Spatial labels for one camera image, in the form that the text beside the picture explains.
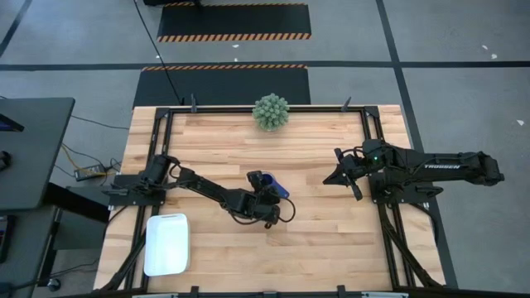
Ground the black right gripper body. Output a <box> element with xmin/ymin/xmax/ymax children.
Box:
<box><xmin>335</xmin><ymin>140</ymin><xmax>388</xmax><ymax>179</ymax></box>

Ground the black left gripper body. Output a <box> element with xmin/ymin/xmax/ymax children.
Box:
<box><xmin>226</xmin><ymin>189</ymin><xmax>282</xmax><ymax>228</ymax></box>

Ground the small dark blue measuring cup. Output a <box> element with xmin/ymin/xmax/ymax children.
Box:
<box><xmin>260</xmin><ymin>172</ymin><xmax>291</xmax><ymax>199</ymax></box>

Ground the white plastic basket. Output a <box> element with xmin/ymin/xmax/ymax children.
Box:
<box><xmin>143</xmin><ymin>213</ymin><xmax>191</xmax><ymax>277</ymax></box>

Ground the green artificial succulent plant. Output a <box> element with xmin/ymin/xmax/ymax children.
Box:
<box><xmin>251</xmin><ymin>93</ymin><xmax>291</xmax><ymax>132</ymax></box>

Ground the black floor mat striped edge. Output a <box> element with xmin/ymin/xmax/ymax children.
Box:
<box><xmin>132</xmin><ymin>64</ymin><xmax>311</xmax><ymax>107</ymax></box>
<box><xmin>156</xmin><ymin>2</ymin><xmax>312</xmax><ymax>43</ymax></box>

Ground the black power adapter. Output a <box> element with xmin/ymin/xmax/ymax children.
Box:
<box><xmin>74</xmin><ymin>164</ymin><xmax>107</xmax><ymax>182</ymax></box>

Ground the dark grey desk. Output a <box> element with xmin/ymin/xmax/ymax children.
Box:
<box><xmin>0</xmin><ymin>97</ymin><xmax>76</xmax><ymax>212</ymax></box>

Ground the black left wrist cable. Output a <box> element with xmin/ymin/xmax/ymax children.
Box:
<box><xmin>231</xmin><ymin>197</ymin><xmax>297</xmax><ymax>228</ymax></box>

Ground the black aluminium table frame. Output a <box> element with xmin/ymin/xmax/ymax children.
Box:
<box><xmin>99</xmin><ymin>95</ymin><xmax>448</xmax><ymax>298</ymax></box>

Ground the black floor cable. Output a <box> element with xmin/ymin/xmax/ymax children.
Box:
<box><xmin>132</xmin><ymin>0</ymin><xmax>186</xmax><ymax>104</ymax></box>

